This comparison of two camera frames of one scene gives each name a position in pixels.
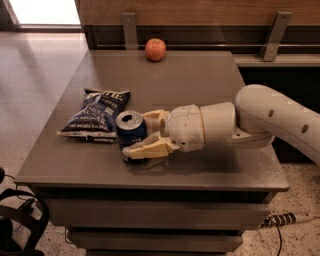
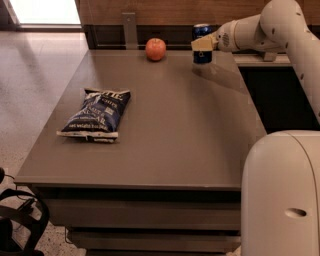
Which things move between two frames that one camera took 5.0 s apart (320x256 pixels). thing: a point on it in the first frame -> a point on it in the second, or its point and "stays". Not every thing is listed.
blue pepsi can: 131,126 -> 202,57
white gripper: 184,126 -> 224,40
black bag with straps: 27,211 stays
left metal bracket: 130,30 stays
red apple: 155,49 stays
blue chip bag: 96,118 stays
